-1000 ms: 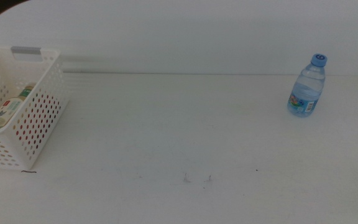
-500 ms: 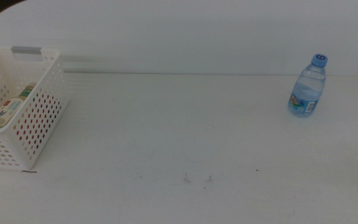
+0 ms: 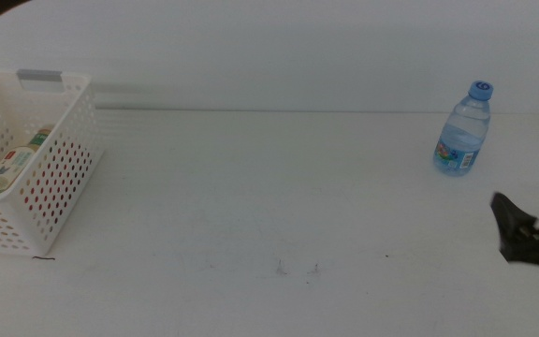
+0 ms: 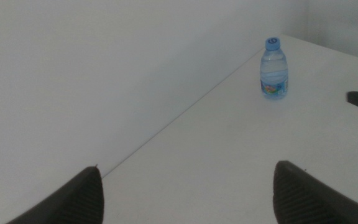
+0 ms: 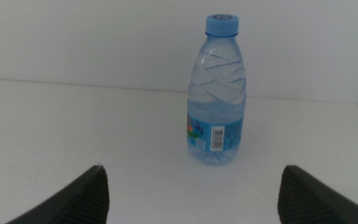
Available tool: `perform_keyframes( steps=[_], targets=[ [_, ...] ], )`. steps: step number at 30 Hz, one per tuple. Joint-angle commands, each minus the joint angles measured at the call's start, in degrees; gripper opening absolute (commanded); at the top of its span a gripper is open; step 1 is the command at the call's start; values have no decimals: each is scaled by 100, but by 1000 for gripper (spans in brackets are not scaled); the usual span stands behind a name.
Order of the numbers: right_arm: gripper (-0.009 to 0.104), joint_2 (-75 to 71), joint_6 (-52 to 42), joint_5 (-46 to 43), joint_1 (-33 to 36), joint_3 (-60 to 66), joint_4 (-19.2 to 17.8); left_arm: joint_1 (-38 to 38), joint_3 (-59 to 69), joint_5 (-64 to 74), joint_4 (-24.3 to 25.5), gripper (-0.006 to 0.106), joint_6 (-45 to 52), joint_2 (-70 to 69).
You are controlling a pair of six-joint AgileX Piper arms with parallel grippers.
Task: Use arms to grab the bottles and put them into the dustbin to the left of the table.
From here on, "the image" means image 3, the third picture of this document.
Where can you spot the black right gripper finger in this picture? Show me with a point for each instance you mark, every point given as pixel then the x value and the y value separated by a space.
pixel 510 217

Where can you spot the small water bottle blue cap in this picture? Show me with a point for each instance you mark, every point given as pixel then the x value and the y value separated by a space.
pixel 461 136

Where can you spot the red cola can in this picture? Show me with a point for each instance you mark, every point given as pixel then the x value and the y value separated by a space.
pixel 26 200

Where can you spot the yellow tea bottle green label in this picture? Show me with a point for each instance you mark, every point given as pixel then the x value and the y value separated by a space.
pixel 7 171

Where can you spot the white perforated plastic basket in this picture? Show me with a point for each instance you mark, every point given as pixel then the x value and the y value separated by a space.
pixel 45 243

